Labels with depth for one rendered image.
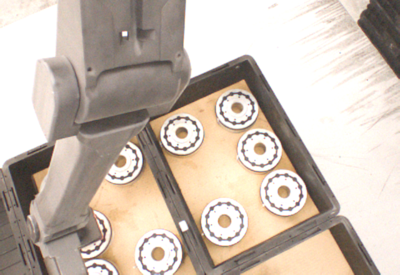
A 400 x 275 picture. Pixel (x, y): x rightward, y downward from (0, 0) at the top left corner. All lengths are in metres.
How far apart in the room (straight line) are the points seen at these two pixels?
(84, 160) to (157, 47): 0.14
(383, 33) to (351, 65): 0.63
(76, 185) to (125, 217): 0.48
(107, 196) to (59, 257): 0.29
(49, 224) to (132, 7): 0.37
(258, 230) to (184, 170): 0.21
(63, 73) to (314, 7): 1.08
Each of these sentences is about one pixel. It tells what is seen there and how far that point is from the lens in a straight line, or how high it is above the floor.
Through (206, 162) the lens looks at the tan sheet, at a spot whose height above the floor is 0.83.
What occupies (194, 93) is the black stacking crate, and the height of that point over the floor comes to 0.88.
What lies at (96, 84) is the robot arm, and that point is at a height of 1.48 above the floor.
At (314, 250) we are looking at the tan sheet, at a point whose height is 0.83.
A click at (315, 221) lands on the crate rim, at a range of 0.81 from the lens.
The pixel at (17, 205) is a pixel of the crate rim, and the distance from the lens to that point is 0.87.
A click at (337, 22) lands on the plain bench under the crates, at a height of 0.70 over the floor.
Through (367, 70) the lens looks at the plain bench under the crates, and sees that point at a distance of 1.21.
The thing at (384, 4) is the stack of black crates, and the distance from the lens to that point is 1.75.
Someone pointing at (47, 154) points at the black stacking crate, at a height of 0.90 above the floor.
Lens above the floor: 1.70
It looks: 72 degrees down
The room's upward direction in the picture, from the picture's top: 6 degrees counter-clockwise
